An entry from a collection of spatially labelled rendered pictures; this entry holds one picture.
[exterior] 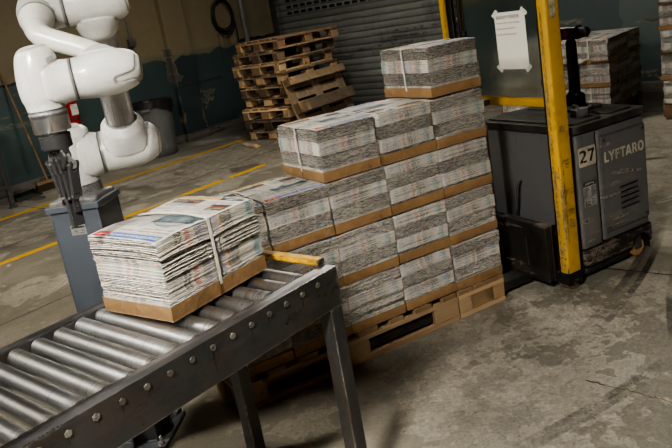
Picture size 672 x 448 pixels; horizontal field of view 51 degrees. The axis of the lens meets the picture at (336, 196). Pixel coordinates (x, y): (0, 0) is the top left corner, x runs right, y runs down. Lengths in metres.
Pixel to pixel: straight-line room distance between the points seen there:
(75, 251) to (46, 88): 1.06
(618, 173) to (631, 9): 5.37
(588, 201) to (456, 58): 1.00
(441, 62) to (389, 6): 7.36
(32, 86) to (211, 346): 0.74
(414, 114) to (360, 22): 7.79
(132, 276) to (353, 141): 1.32
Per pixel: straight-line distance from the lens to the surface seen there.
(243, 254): 2.07
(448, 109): 3.24
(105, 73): 1.81
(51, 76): 1.81
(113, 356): 1.87
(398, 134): 3.10
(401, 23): 10.46
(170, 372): 1.72
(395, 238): 3.17
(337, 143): 2.94
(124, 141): 2.63
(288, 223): 2.88
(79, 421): 1.63
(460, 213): 3.35
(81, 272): 2.78
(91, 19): 2.33
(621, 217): 3.92
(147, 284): 1.94
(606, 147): 3.76
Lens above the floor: 1.51
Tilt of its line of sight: 14 degrees down
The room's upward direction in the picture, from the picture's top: 10 degrees counter-clockwise
